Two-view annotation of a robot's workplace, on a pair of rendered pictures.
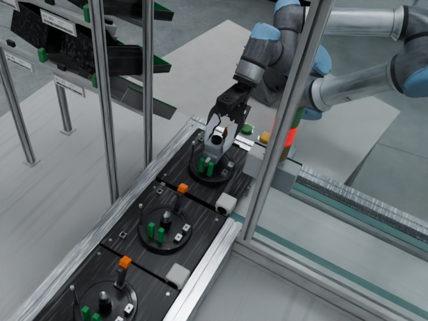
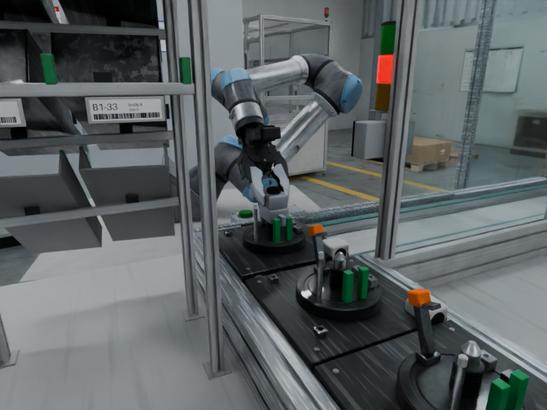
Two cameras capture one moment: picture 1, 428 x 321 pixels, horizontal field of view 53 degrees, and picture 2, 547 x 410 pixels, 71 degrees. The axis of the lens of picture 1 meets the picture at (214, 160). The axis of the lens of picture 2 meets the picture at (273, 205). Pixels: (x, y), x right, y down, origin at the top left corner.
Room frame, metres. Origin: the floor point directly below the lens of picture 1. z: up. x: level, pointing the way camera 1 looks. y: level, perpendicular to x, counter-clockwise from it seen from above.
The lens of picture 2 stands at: (0.28, 0.57, 1.31)
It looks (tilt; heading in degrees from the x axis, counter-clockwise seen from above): 18 degrees down; 314
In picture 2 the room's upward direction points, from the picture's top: straight up
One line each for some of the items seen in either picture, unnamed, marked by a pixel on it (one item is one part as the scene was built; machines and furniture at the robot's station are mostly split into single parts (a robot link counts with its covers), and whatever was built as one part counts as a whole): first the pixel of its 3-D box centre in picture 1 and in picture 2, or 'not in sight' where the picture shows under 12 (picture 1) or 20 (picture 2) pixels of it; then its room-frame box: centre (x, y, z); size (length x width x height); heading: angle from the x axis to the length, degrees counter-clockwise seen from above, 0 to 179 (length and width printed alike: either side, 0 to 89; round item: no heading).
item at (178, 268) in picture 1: (165, 220); (339, 273); (0.60, 0.09, 1.01); 0.24 x 0.24 x 0.13; 69
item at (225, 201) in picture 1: (225, 204); (334, 250); (0.71, -0.05, 0.97); 0.05 x 0.05 x 0.04; 69
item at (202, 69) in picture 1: (262, 99); (200, 221); (1.34, -0.15, 0.84); 0.90 x 0.70 x 0.03; 59
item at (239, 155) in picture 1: (211, 169); (273, 245); (0.83, 0.00, 0.96); 0.24 x 0.24 x 0.02; 69
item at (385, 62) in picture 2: not in sight; (391, 69); (0.66, -0.13, 1.33); 0.05 x 0.05 x 0.05
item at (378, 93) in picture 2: not in sight; (388, 97); (0.66, -0.13, 1.28); 0.05 x 0.05 x 0.05
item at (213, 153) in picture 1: (213, 149); (275, 204); (0.83, 0.01, 1.06); 0.08 x 0.04 x 0.07; 159
